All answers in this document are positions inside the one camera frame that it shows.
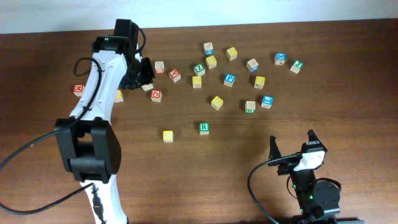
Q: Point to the green V block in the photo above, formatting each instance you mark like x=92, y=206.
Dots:
x=147, y=87

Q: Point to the blue I block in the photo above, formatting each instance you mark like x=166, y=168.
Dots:
x=267, y=101

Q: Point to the green J block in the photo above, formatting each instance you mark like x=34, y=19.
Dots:
x=296, y=66

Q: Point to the wooden block blue D side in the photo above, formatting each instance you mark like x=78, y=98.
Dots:
x=252, y=65

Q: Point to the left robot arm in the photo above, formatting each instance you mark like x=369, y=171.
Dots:
x=88, y=145

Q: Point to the yellow C block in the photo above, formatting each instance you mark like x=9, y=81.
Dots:
x=168, y=136

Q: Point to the green Z block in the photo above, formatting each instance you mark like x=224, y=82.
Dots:
x=199, y=69

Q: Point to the yellow block right of pair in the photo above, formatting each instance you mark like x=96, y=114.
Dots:
x=119, y=96

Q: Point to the red O block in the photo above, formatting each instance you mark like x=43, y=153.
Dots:
x=156, y=96

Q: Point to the yellow block near Z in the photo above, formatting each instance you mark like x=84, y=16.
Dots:
x=211, y=62

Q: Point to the red A block tilted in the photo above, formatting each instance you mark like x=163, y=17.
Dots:
x=174, y=75

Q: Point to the blue X block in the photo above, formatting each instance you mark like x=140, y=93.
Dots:
x=280, y=58

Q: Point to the yellow block below Z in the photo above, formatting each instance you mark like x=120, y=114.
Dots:
x=196, y=82

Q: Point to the blue P block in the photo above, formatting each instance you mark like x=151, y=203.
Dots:
x=229, y=80

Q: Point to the yellow block centre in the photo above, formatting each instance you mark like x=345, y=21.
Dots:
x=217, y=102

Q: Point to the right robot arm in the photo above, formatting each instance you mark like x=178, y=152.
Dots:
x=318, y=198

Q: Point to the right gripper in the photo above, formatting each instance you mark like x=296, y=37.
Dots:
x=288, y=162

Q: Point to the red I side block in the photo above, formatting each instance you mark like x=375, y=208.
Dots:
x=159, y=67

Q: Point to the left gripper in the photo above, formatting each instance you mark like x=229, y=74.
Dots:
x=146, y=71

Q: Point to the red M block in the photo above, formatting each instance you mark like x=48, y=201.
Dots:
x=78, y=90

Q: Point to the wooden block green R side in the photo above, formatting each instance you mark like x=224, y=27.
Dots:
x=250, y=107

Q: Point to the yellow block top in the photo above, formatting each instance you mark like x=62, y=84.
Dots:
x=231, y=53

